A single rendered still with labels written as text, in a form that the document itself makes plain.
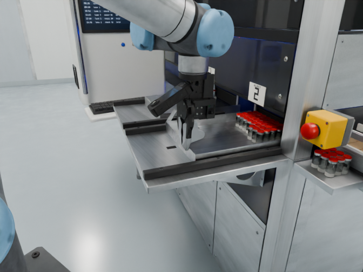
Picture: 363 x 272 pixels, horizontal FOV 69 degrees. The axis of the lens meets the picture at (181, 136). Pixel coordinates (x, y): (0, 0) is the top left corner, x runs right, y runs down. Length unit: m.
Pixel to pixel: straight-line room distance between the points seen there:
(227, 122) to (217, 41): 0.58
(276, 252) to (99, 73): 1.17
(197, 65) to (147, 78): 0.97
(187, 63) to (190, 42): 0.18
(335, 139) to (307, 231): 0.42
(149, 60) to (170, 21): 1.16
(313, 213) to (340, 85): 0.42
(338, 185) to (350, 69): 0.29
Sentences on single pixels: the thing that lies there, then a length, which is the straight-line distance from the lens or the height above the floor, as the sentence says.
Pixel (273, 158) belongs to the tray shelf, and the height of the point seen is 0.88.
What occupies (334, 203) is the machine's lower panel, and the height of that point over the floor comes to 0.68.
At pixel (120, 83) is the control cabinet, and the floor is 0.90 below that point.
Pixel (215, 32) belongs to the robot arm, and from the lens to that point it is 0.45.
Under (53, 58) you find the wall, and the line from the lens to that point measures 6.13.
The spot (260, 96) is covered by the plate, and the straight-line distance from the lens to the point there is 0.86.
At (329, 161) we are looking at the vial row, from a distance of 0.74.
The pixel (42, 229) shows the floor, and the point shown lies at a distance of 2.01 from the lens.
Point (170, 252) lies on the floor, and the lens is 1.67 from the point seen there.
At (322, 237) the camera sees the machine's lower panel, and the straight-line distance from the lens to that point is 1.11.
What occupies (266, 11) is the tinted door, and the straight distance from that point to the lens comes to 0.86.
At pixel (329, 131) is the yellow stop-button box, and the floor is 1.01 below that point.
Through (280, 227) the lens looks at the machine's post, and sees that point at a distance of 0.92.
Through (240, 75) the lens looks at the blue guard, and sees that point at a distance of 0.95.
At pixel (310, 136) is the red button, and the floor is 0.99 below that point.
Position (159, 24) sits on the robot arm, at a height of 1.23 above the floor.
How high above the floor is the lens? 1.24
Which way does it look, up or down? 24 degrees down
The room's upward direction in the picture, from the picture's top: straight up
